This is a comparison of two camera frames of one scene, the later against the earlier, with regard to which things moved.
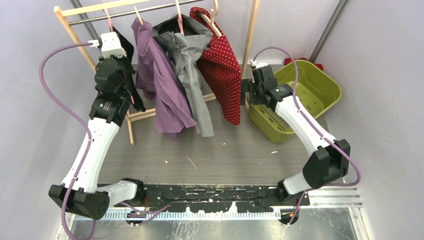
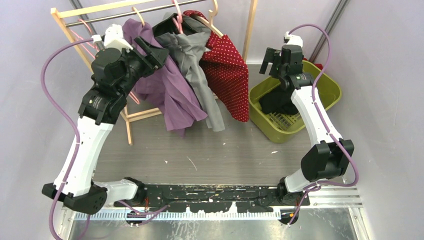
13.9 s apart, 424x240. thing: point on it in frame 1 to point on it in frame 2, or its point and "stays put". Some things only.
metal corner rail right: (329, 29) stays put
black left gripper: (123, 59) to (155, 58)
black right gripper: (247, 85) to (270, 55)
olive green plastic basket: (318, 91) stays put
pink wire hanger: (110, 25) to (91, 48)
